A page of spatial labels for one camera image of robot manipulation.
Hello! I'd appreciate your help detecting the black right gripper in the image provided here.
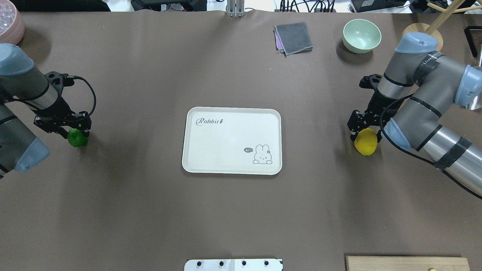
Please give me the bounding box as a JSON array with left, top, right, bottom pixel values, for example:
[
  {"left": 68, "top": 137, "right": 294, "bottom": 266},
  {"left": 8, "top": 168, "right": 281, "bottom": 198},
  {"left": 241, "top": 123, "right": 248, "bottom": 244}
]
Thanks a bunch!
[{"left": 347, "top": 92, "right": 394, "bottom": 143}]

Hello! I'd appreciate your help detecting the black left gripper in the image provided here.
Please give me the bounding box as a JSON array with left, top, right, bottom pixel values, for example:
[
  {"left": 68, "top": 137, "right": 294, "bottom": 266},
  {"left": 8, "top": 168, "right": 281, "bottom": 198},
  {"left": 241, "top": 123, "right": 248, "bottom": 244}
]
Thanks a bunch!
[{"left": 33, "top": 98, "right": 92, "bottom": 139}]

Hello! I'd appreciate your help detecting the green lime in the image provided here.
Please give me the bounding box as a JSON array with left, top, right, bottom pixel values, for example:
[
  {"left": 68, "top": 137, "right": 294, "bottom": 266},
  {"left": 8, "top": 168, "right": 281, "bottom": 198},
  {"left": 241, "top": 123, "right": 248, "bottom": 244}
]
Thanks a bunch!
[{"left": 67, "top": 128, "right": 89, "bottom": 148}]

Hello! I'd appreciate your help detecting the yellow lemon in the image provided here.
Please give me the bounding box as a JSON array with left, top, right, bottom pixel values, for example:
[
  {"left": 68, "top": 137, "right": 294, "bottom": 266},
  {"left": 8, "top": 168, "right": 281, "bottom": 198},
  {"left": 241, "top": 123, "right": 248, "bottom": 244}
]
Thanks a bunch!
[{"left": 354, "top": 128, "right": 378, "bottom": 156}]

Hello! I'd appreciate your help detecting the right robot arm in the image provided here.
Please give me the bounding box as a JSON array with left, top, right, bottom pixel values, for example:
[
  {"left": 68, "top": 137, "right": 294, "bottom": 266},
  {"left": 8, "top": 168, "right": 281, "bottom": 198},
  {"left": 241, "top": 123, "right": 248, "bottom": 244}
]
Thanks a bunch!
[{"left": 347, "top": 32, "right": 482, "bottom": 198}]

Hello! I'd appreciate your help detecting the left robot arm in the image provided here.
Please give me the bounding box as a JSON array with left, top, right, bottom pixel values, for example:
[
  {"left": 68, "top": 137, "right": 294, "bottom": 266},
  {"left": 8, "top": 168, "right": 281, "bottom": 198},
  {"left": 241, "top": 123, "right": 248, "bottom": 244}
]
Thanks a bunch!
[{"left": 0, "top": 43, "right": 97, "bottom": 177}]

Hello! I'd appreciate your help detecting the cream rabbit tray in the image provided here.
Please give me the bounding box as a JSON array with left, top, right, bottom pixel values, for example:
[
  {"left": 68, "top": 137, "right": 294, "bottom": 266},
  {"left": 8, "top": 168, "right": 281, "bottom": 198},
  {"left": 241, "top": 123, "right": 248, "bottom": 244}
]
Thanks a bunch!
[{"left": 182, "top": 107, "right": 282, "bottom": 175}]

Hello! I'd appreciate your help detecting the mint green bowl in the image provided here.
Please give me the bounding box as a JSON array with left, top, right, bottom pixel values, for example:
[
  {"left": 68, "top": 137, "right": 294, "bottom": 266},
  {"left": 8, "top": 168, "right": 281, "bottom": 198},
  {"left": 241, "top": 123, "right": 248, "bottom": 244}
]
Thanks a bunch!
[{"left": 342, "top": 19, "right": 382, "bottom": 54}]

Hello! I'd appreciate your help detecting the grey folded cloth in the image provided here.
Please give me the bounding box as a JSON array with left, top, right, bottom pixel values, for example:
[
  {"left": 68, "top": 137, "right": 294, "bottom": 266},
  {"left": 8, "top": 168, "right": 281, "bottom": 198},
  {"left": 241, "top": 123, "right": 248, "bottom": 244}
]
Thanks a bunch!
[{"left": 274, "top": 22, "right": 313, "bottom": 56}]

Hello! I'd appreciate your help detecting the pink bowl with ice cubes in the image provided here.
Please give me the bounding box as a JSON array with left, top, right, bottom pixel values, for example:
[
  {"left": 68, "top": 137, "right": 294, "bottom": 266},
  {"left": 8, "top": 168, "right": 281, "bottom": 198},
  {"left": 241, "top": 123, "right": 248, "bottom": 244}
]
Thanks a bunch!
[{"left": 0, "top": 3, "right": 25, "bottom": 45}]

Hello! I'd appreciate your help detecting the wooden mug tree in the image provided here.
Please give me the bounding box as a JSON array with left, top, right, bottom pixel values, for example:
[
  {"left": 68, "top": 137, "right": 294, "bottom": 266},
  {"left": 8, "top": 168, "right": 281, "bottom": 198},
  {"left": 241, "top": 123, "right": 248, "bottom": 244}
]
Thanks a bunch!
[{"left": 401, "top": 0, "right": 481, "bottom": 57}]

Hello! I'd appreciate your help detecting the wooden cutting board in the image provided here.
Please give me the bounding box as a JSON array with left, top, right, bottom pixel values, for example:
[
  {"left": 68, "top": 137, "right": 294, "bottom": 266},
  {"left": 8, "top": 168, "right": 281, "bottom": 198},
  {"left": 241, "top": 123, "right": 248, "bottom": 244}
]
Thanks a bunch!
[{"left": 346, "top": 256, "right": 470, "bottom": 271}]

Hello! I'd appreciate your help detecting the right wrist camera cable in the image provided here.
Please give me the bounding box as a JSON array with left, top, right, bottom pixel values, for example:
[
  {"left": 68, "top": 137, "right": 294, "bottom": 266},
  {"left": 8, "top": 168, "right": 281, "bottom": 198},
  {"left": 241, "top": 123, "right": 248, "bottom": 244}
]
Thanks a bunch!
[{"left": 380, "top": 94, "right": 452, "bottom": 177}]

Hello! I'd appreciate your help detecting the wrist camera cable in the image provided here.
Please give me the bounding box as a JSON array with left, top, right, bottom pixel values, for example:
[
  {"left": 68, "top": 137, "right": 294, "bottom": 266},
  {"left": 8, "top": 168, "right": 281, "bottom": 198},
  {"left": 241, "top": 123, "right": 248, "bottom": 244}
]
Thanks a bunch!
[
  {"left": 380, "top": 94, "right": 452, "bottom": 177},
  {"left": 62, "top": 73, "right": 97, "bottom": 121}
]

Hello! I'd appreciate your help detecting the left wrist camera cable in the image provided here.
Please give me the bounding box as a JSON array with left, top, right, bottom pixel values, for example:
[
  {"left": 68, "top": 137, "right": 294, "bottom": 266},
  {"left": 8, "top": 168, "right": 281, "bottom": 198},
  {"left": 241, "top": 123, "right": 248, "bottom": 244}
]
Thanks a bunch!
[{"left": 62, "top": 73, "right": 97, "bottom": 121}]

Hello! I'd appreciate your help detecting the white pedestal base plate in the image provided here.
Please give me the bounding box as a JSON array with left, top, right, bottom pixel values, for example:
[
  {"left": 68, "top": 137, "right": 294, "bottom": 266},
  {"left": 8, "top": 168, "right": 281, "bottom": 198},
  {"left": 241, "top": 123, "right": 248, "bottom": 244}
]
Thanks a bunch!
[{"left": 184, "top": 258, "right": 284, "bottom": 271}]

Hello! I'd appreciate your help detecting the aluminium frame post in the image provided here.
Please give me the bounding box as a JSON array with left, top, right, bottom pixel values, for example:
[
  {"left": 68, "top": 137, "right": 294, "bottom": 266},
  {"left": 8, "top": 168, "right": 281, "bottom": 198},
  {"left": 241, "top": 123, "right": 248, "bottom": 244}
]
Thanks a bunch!
[{"left": 226, "top": 0, "right": 246, "bottom": 18}]

